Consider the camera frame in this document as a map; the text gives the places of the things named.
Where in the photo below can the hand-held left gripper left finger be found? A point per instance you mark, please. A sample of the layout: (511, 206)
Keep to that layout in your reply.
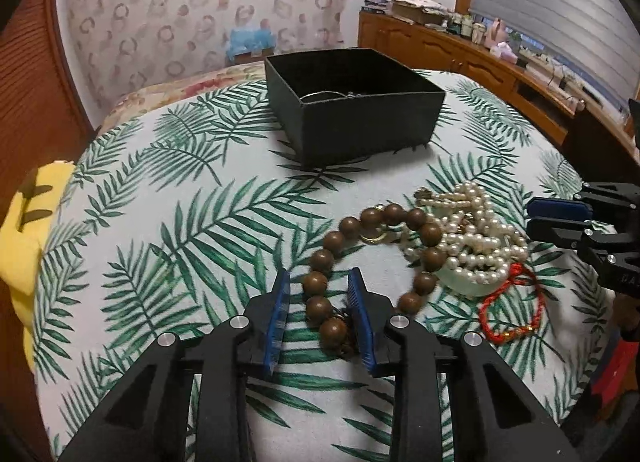
(277, 314)

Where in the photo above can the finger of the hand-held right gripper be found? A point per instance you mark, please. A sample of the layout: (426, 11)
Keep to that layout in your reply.
(555, 207)
(555, 233)

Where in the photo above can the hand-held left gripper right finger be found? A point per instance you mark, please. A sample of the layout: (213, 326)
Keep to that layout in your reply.
(362, 319)

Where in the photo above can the pale green jade bangle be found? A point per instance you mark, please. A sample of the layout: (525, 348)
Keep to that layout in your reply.
(460, 286)

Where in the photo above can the black jewelry box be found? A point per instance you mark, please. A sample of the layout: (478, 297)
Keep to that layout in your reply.
(360, 127)

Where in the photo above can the green leaf print cloth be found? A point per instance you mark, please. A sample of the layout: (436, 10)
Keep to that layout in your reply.
(175, 222)

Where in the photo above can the pink tissue box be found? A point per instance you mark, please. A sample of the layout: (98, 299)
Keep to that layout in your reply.
(505, 53)

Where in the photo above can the pink vase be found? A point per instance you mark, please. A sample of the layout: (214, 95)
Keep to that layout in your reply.
(495, 32)

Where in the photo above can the wooden cabinet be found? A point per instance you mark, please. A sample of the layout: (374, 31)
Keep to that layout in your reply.
(450, 49)

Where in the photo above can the row of cosmetic bottles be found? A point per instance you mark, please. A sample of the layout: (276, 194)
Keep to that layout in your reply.
(467, 27)

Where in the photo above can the grey window blind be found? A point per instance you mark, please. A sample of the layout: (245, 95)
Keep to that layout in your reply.
(550, 2)

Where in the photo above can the silver bangle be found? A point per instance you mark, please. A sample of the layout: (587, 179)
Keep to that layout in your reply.
(320, 93)

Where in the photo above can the open cardboard box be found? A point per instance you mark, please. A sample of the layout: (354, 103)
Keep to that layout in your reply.
(415, 9)

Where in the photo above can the floral blanket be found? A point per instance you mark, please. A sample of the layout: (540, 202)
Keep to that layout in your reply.
(165, 89)

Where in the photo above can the small cardboard box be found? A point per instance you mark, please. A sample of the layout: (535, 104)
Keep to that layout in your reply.
(250, 57)

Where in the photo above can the yellow plush toy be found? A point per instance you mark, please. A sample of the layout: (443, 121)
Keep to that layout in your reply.
(20, 252)

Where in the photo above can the blue plastic bag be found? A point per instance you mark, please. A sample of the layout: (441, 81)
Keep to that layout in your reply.
(250, 38)

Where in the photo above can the circle print curtain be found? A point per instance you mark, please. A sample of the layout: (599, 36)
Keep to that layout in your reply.
(175, 17)

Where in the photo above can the wooden louvred wardrobe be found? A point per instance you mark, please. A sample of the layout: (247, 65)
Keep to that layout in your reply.
(35, 92)

